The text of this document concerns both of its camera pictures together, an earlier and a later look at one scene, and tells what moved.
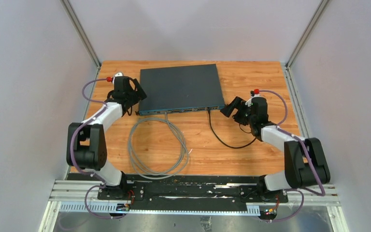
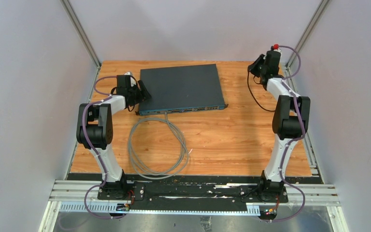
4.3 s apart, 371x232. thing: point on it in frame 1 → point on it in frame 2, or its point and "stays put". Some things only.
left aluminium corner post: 69,12 stays put
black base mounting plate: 232,190 stays put
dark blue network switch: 180,89 stays put
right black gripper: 238,103 → 252,67
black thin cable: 208,108 → 251,94
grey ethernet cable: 175,170 stays put
